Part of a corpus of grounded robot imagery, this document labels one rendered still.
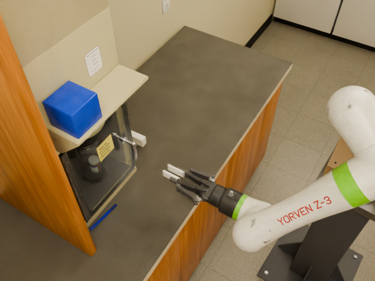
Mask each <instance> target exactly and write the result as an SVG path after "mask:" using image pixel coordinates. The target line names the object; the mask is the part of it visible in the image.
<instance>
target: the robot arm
mask: <svg viewBox="0 0 375 281"><path fill-rule="evenodd" d="M326 115H327V118H328V121H329V123H330V124H331V126H332V127H333V128H334V129H335V130H336V131H337V132H338V133H339V135H340V136H341V137H342V139H343V140H344V141H345V142H346V144H347V146H348V147H349V149H350V150H351V151H352V153H353V155H354V157H353V158H351V159H349V160H348V161H346V162H344V163H342V164H341V165H339V166H338V167H336V168H334V169H333V170H331V171H330V172H328V173H326V174H325V175H323V176H322V177H320V178H319V179H317V180H316V181H314V182H313V183H311V184H309V185H308V186H306V187H305V188H303V189H302V190H300V191H298V192H296V193H295V194H293V195H291V196H289V197H287V198H286V199H284V200H282V201H280V202H278V203H276V204H273V205H271V204H269V203H268V202H264V201H260V200H256V199H254V198H251V197H249V196H247V195H245V194H243V193H241V192H239V191H237V190H235V189H233V188H231V187H230V188H228V189H227V188H225V187H223V186H221V185H217V184H216V183H215V182H214V181H215V175H209V174H207V173H204V172H202V171H198V170H196V169H193V168H189V169H188V170H184V169H182V168H180V167H178V168H176V167H174V166H172V165H170V164H168V165H167V170H169V171H171V172H173V173H175V174H177V175H179V176H181V177H183V178H184V177H185V178H186V177H187V178H188V179H190V180H191V181H193V182H195V183H196V184H197V185H199V186H194V185H191V184H189V183H186V182H184V181H181V180H180V178H179V177H177V176H175V175H173V174H171V173H170V172H168V171H165V170H163V171H162V174H163V176H164V177H166V178H168V179H170V182H172V183H174V184H176V190H177V191H178V192H179V193H181V194H182V195H184V196H185V197H187V198H188V199H190V200H192V202H193V203H194V204H195V205H198V203H199V202H201V201H203V202H207V203H209V204H210V205H212V206H214V207H216V208H218V211H219V212H220V213H222V214H224V215H226V216H228V217H230V218H232V219H234V220H235V221H236V222H235V223H234V225H233V228H232V239H233V241H234V243H235V245H236V246H237V247H238V248H239V249H241V250H243V251H245V252H249V253H252V252H256V251H259V250H260V249H262V248H263V247H265V246H266V245H268V244H270V243H271V242H273V241H275V240H277V239H278V238H280V237H282V236H284V235H286V234H288V233H290V232H292V231H294V230H296V229H298V228H301V227H303V226H305V225H307V224H310V223H312V222H315V221H318V220H320V219H323V218H326V217H328V216H332V215H335V214H338V213H341V212H344V211H347V210H350V209H353V208H355V207H358V206H361V205H364V204H367V203H369V202H372V201H374V200H375V96H374V95H373V94H372V93H371V92H370V91H369V90H368V89H366V88H363V87H361V86H346V87H343V88H341V89H339V90H337V91H336V92H335V93H334V94H333V95H332V96H331V97H330V99H329V101H328V103H327V106H326ZM200 178H202V179H200ZM204 180H207V181H209V182H206V181H204ZM190 191H191V192H194V193H195V194H197V195H199V197H197V196H195V195H194V194H193V193H191V192H190Z"/></svg>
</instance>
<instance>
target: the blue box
mask: <svg viewBox="0 0 375 281"><path fill-rule="evenodd" d="M42 103H43V105H44V108H45V110H46V113H47V116H48V118H49V121H50V123H51V125H52V126H53V127H55V128H57V129H59V130H62V131H63V132H65V133H67V134H69V135H71V136H73V137H75V138H77V139H80V138H81V137H82V136H83V135H84V134H85V133H86V132H87V131H88V130H89V129H90V128H91V127H92V126H93V125H94V124H95V123H96V122H97V121H98V120H99V119H101V118H102V111H101V108H100V104H99V99H98V95H97V93H96V92H94V91H91V90H89V89H87V88H85V87H83V86H80V85H78V84H76V83H74V82H72V81H67V82H66V83H65V84H64V85H63V86H61V87H60V88H58V89H57V90H56V91H55V92H54V93H52V94H51V95H50V96H49V97H48V98H46V99H45V100H44V101H43V102H42Z"/></svg>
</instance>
